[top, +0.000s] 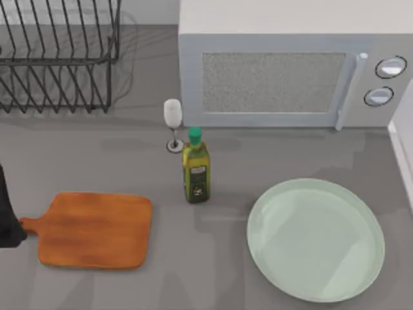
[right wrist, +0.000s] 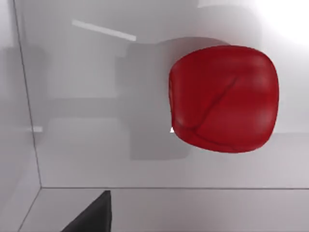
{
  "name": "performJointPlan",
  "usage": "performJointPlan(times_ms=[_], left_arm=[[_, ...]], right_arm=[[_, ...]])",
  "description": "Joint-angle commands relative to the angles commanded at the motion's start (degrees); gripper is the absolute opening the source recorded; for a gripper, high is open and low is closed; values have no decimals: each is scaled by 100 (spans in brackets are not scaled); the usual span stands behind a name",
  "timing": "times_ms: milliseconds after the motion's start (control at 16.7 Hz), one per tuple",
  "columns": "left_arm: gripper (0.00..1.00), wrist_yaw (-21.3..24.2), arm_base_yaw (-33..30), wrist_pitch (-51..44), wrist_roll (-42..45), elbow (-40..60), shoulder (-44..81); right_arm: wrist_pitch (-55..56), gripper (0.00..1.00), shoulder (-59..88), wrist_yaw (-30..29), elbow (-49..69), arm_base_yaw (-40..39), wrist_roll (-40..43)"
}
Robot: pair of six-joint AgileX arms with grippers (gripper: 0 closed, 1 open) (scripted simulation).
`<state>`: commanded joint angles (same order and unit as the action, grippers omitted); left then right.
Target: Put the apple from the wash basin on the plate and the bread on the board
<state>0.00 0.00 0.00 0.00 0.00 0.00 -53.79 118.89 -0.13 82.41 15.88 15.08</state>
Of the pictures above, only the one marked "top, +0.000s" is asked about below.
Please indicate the green olive oil bottle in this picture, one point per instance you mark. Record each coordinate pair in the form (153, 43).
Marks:
(196, 171)

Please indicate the clear wine glass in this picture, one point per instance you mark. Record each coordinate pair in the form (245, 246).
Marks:
(172, 113)

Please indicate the microwave door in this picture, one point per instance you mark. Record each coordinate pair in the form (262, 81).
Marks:
(193, 80)

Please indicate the wooden cutting board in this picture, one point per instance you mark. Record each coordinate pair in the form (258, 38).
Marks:
(96, 231)

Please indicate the pale green plate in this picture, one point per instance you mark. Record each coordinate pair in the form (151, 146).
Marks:
(316, 240)

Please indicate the small microwave knob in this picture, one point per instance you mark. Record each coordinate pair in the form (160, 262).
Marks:
(378, 96)

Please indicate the pale microwave oven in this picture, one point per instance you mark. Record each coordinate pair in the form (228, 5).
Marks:
(361, 38)

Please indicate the large microwave knob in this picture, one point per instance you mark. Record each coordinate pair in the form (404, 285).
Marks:
(390, 66)

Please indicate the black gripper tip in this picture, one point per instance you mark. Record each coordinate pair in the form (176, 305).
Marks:
(6, 219)

